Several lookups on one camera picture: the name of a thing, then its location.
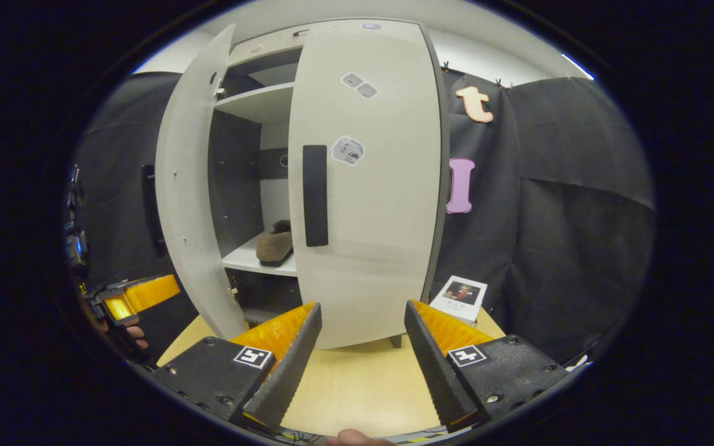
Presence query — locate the brown fuzzy shoe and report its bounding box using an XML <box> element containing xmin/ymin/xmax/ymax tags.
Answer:
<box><xmin>255</xmin><ymin>219</ymin><xmax>294</xmax><ymax>267</ymax></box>

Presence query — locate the white shoe cabinet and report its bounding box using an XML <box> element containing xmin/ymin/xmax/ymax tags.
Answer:
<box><xmin>156</xmin><ymin>19</ymin><xmax>451</xmax><ymax>351</ymax></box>

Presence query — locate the black door handle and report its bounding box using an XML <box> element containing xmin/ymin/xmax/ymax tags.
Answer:
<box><xmin>303</xmin><ymin>145</ymin><xmax>329</xmax><ymax>247</ymax></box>
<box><xmin>141</xmin><ymin>164</ymin><xmax>167</xmax><ymax>258</ymax></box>

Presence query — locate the black backdrop cloth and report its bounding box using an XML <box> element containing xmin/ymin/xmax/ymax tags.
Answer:
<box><xmin>434</xmin><ymin>65</ymin><xmax>656</xmax><ymax>366</ymax></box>
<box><xmin>63</xmin><ymin>71</ymin><xmax>200</xmax><ymax>366</ymax></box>

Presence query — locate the white cabinet door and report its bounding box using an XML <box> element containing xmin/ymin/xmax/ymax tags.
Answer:
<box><xmin>156</xmin><ymin>24</ymin><xmax>247</xmax><ymax>340</ymax></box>
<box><xmin>288</xmin><ymin>25</ymin><xmax>451</xmax><ymax>351</ymax></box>

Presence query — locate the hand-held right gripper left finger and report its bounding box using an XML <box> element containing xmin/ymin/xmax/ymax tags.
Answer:
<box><xmin>149</xmin><ymin>302</ymin><xmax>324</xmax><ymax>432</ymax></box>

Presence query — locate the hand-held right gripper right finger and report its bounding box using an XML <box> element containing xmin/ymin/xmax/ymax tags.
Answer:
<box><xmin>403</xmin><ymin>300</ymin><xmax>570</xmax><ymax>433</ymax></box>

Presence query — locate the white cabinet shelf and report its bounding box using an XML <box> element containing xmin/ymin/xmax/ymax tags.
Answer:
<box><xmin>214</xmin><ymin>82</ymin><xmax>296</xmax><ymax>123</ymax></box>
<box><xmin>222</xmin><ymin>235</ymin><xmax>299</xmax><ymax>276</ymax></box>

